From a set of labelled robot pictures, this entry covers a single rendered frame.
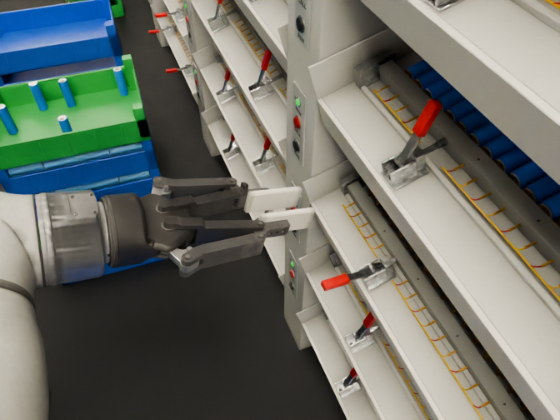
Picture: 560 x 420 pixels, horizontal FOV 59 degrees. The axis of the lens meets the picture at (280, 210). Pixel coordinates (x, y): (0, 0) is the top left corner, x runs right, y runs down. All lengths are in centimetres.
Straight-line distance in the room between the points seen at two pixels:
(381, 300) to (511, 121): 35
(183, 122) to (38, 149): 76
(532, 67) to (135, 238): 36
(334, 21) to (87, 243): 34
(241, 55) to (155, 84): 91
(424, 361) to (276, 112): 50
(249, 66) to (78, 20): 62
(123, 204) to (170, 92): 138
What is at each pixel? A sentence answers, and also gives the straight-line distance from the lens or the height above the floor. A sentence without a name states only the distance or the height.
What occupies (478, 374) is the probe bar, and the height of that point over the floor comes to 54.
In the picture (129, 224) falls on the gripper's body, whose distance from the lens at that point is 50.
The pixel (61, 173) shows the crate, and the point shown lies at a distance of 109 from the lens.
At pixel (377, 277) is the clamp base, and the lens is 65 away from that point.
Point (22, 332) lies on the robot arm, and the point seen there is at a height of 72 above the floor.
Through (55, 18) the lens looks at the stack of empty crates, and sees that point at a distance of 150.
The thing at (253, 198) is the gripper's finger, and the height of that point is 63.
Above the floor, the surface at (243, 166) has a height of 14.
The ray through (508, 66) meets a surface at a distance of 36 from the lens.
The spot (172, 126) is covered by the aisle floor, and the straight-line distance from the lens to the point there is 172.
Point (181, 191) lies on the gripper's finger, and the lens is 58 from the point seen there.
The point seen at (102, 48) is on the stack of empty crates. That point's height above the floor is 43.
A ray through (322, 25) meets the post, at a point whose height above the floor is 79.
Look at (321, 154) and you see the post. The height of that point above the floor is 60.
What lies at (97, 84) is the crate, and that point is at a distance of 120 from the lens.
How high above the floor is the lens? 106
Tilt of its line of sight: 49 degrees down
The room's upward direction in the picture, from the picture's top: straight up
